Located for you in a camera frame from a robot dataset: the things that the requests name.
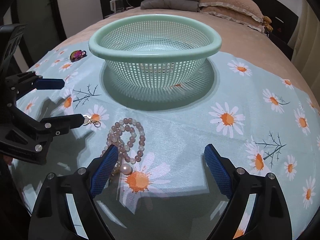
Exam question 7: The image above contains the gold clasp pendant earring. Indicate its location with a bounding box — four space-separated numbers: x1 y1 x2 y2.
83 115 101 128

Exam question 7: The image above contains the pink bead necklace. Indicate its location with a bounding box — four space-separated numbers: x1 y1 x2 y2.
101 117 146 165

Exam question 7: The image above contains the iridescent metallic charm pendant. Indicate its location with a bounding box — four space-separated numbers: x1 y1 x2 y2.
69 50 87 62

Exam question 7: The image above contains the pearl drop earring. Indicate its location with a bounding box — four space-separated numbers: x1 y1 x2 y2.
113 164 132 176

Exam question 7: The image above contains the daisy print teal cloth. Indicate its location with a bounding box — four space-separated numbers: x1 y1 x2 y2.
11 52 319 239

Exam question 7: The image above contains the mint green plastic colander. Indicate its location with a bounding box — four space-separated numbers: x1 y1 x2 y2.
88 14 222 103

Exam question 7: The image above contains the white bedside device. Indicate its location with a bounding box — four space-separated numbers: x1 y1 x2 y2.
110 0 125 14

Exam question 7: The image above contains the lower grey folded blanket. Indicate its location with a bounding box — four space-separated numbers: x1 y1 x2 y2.
140 0 199 12

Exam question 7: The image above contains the cream curtain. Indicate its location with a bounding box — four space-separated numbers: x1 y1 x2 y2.
287 0 320 81

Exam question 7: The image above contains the brown plush toy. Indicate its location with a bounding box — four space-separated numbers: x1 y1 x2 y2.
263 16 273 33

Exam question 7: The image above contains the lower pink ruffled pillow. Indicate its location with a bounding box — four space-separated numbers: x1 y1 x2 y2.
201 6 265 33

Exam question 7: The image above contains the pink ruffled pillow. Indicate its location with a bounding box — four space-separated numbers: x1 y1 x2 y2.
199 0 263 23
201 6 265 33

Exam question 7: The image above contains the upper pink ruffled pillow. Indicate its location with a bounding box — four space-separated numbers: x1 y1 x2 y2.
199 0 263 23

